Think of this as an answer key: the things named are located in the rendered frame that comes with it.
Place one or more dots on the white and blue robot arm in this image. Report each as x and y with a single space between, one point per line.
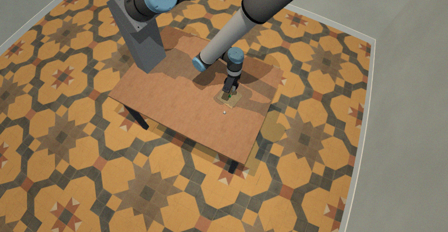
251 13

